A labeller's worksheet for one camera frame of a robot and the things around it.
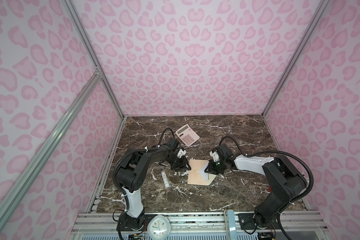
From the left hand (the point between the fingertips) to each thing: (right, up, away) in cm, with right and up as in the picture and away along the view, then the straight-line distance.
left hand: (189, 167), depth 89 cm
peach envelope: (+3, -5, -1) cm, 6 cm away
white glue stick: (-14, -6, -3) cm, 16 cm away
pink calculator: (-1, +18, +16) cm, 25 cm away
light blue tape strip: (+19, -22, -21) cm, 36 cm away
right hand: (+9, -1, -1) cm, 10 cm away
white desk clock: (-15, -22, -20) cm, 34 cm away
